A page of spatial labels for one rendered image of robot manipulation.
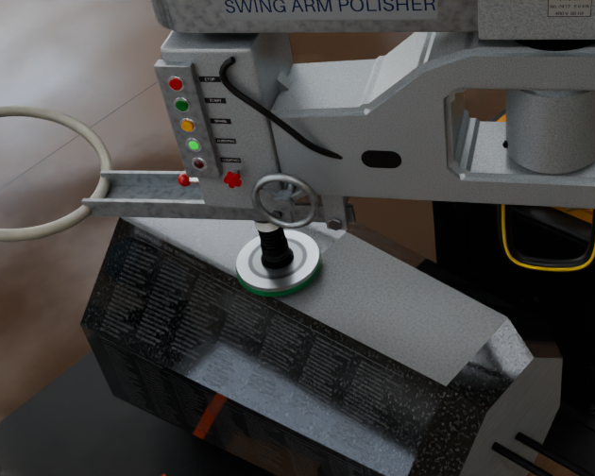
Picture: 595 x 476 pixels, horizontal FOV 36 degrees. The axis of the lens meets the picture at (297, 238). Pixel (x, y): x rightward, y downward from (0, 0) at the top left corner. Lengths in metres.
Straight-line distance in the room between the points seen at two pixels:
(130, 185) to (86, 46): 3.07
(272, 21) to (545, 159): 0.59
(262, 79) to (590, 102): 0.63
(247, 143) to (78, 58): 3.43
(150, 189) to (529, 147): 0.98
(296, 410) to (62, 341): 1.52
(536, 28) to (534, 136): 0.26
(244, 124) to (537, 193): 0.61
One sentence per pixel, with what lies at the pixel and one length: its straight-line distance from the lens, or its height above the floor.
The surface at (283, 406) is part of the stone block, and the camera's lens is 2.23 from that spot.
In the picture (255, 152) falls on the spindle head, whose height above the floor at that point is 1.29.
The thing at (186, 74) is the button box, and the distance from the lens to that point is 1.84.
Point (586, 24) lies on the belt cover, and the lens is 1.62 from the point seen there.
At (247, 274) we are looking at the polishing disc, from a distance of 2.26.
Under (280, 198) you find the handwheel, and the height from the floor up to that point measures 1.22.
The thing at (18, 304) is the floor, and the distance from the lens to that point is 3.79.
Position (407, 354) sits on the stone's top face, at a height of 0.82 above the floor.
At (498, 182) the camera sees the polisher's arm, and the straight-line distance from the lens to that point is 1.86.
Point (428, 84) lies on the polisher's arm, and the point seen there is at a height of 1.46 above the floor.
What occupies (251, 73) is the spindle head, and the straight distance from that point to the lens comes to 1.80.
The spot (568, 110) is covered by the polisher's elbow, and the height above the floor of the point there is 1.40.
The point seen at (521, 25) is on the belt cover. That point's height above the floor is 1.60.
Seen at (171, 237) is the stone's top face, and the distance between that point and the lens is 2.50.
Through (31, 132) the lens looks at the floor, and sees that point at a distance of 4.76.
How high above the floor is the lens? 2.41
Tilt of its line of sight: 41 degrees down
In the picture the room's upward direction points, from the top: 12 degrees counter-clockwise
